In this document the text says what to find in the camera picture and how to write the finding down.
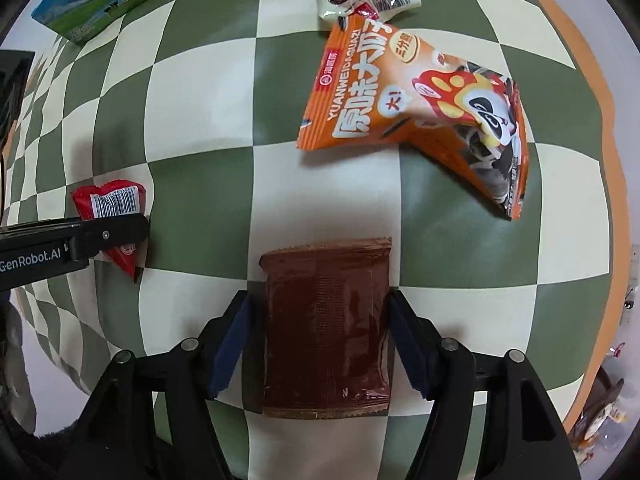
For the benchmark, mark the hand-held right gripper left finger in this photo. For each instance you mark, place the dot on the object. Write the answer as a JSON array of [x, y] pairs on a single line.
[[227, 355]]

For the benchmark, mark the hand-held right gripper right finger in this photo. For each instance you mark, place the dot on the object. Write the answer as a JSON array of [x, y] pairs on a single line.
[[412, 355]]

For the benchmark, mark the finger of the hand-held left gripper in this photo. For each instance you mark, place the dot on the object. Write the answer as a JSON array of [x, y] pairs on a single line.
[[112, 232]]

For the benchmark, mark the small red snack packet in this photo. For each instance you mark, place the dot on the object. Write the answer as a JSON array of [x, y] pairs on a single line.
[[85, 195]]

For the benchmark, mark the dark brown snack packet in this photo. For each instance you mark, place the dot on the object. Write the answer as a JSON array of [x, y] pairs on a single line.
[[325, 320]]

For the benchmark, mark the cardboard box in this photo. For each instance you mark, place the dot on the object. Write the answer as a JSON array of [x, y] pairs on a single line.
[[85, 15]]

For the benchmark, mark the green white checkered blanket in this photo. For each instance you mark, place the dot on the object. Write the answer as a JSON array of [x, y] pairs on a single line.
[[200, 110]]

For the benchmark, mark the dark brown floor object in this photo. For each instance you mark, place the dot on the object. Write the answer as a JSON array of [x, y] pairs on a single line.
[[597, 415]]

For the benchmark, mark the dark fuzzy clothing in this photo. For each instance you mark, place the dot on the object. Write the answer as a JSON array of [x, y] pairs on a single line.
[[50, 452]]

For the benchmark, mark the orange paw print snack packet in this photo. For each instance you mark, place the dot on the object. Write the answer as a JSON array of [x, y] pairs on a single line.
[[360, 110]]

